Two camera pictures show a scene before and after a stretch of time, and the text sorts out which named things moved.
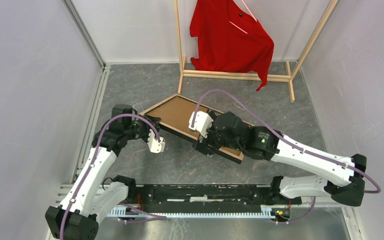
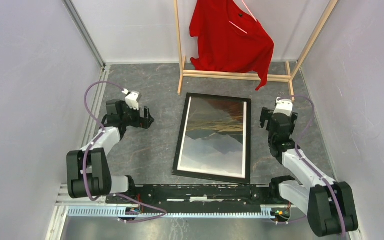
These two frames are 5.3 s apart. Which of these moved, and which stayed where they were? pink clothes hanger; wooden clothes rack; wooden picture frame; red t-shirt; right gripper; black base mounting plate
Moved: right gripper; wooden picture frame
Stayed: red t-shirt; black base mounting plate; pink clothes hanger; wooden clothes rack
